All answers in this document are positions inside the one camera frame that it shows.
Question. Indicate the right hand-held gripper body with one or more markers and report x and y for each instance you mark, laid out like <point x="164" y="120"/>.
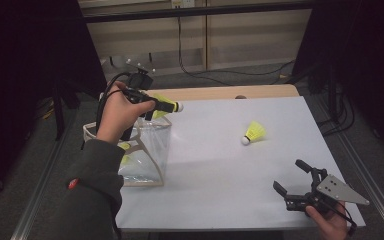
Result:
<point x="338" y="192"/>

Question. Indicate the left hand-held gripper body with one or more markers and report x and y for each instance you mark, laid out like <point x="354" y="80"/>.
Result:
<point x="140" y="81"/>

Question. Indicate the yellow shuttlecock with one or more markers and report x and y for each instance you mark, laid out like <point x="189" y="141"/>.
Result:
<point x="256" y="131"/>
<point x="125" y="146"/>
<point x="179" y="107"/>

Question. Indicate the transparent plastic bag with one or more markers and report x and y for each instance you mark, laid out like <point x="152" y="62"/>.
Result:
<point x="150" y="150"/>

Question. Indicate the person's right hand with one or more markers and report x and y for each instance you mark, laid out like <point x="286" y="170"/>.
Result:
<point x="331" y="227"/>

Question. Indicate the person's left hand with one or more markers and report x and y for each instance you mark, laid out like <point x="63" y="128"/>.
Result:
<point x="113" y="116"/>

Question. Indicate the wooden table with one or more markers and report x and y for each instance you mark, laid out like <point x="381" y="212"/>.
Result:
<point x="213" y="92"/>

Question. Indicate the white table mat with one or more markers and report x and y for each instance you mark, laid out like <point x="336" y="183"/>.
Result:
<point x="213" y="186"/>

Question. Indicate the small brown round object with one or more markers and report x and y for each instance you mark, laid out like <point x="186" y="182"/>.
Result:
<point x="240" y="97"/>

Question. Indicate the white power outlet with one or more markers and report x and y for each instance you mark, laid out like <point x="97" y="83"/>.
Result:
<point x="183" y="3"/>

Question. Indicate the beige wooden cabinet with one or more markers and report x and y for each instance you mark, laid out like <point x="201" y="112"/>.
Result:
<point x="246" y="40"/>

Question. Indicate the black curtain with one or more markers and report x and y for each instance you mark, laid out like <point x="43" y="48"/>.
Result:
<point x="20" y="50"/>
<point x="373" y="50"/>

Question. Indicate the metal floor rail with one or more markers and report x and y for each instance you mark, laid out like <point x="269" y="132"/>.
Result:
<point x="373" y="183"/>
<point x="35" y="206"/>

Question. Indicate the black stand post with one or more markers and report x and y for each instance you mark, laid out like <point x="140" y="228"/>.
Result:
<point x="332" y="100"/>
<point x="58" y="120"/>

